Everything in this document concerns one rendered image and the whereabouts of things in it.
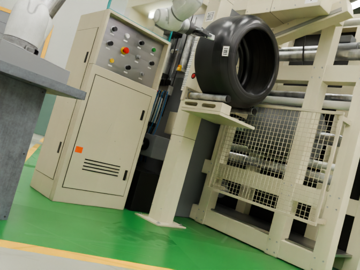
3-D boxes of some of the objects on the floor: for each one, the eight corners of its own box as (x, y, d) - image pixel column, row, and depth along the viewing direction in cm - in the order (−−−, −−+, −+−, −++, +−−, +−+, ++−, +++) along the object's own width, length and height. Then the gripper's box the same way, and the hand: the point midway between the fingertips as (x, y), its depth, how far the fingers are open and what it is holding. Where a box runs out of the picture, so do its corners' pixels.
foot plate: (134, 214, 260) (135, 210, 260) (162, 217, 278) (163, 214, 278) (157, 226, 240) (158, 222, 240) (185, 229, 258) (186, 225, 258)
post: (147, 217, 259) (238, -108, 273) (160, 219, 268) (248, -97, 282) (158, 223, 250) (252, -115, 264) (172, 225, 258) (262, -102, 273)
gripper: (194, 19, 202) (222, 30, 218) (178, 21, 212) (207, 32, 228) (192, 32, 202) (220, 43, 218) (177, 34, 212) (205, 44, 228)
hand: (209, 36), depth 221 cm, fingers closed
